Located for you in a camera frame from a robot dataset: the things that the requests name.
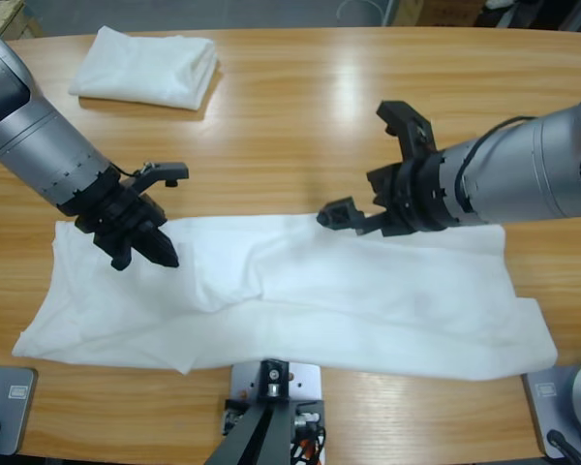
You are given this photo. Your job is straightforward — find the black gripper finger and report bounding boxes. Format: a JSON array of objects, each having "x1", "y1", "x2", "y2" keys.
[
  {"x1": 134, "y1": 225, "x2": 182, "y2": 271},
  {"x1": 316, "y1": 197, "x2": 368, "y2": 233}
]

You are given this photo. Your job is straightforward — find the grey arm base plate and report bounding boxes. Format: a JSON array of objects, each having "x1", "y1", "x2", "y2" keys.
[
  {"x1": 521, "y1": 360, "x2": 581, "y2": 460},
  {"x1": 0, "y1": 363, "x2": 39, "y2": 456}
]

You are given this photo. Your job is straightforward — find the folded white t-shirt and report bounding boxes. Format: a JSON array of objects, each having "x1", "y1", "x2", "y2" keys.
[{"x1": 67, "y1": 26, "x2": 219, "y2": 110}]

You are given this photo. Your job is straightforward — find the orange cable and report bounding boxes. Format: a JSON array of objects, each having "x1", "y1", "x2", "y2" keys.
[{"x1": 290, "y1": 428, "x2": 326, "y2": 465}]

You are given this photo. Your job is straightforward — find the dark camera stand post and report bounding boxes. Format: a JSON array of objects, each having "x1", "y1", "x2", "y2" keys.
[{"x1": 206, "y1": 358, "x2": 292, "y2": 465}]

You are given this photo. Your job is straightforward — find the white mounting block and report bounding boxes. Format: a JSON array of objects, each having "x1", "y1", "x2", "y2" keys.
[{"x1": 229, "y1": 360, "x2": 324, "y2": 404}]

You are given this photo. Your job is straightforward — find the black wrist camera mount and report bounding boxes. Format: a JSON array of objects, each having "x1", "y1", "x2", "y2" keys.
[
  {"x1": 376, "y1": 100, "x2": 438, "y2": 164},
  {"x1": 118, "y1": 161, "x2": 190, "y2": 195}
]

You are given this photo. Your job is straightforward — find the wooden crate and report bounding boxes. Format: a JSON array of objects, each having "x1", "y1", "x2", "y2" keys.
[{"x1": 0, "y1": 0, "x2": 46, "y2": 41}]

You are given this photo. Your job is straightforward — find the brown cardboard box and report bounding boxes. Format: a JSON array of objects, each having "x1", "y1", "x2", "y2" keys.
[{"x1": 394, "y1": 0, "x2": 483, "y2": 28}]

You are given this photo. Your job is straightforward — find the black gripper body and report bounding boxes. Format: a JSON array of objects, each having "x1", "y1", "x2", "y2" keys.
[
  {"x1": 57, "y1": 168, "x2": 169, "y2": 272},
  {"x1": 355, "y1": 153, "x2": 455, "y2": 239}
]

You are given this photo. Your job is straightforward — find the white t-shirt with black print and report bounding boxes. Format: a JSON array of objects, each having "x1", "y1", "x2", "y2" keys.
[{"x1": 12, "y1": 212, "x2": 561, "y2": 382}]

